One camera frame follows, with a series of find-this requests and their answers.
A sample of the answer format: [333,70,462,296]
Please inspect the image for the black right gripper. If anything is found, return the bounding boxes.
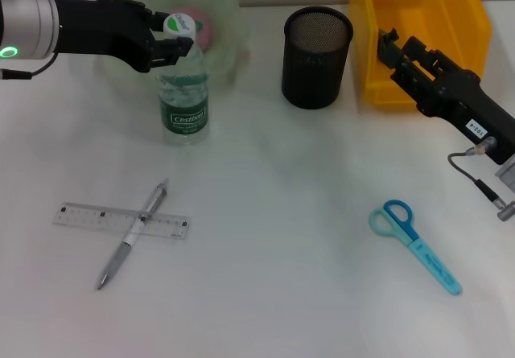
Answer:
[377,27,515,166]

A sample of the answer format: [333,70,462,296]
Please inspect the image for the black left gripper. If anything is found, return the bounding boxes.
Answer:
[51,0,195,74]

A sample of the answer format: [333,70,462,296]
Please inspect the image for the clear water bottle green label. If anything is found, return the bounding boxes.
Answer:
[157,10,211,147]

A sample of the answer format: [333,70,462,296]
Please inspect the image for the green glass fruit plate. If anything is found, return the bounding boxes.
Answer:
[93,0,252,90]

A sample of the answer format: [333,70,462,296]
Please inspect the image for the black mesh pen cup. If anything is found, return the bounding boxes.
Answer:
[281,6,355,111]

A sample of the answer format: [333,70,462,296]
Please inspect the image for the blue turquoise scissors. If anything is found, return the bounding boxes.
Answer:
[368,199,464,297]

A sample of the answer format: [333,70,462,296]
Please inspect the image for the clear plastic ruler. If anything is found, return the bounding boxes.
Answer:
[51,201,192,241]

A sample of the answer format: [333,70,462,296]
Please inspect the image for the silver white pen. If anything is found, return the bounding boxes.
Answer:
[93,178,170,292]

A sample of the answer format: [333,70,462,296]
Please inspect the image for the yellow plastic storage bin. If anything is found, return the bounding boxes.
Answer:
[348,0,493,112]

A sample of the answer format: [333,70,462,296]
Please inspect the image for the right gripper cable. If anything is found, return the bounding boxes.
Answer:
[447,138,515,223]

